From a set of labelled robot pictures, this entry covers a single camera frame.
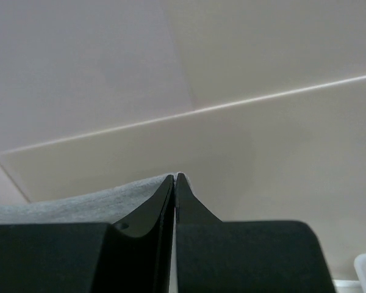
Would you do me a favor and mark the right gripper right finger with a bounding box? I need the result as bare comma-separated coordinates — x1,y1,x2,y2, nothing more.
175,174,335,292

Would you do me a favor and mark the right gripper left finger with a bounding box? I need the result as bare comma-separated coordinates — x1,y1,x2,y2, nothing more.
0,175,174,292

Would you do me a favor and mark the grey tank top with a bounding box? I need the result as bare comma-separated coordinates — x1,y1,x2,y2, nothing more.
0,172,193,226

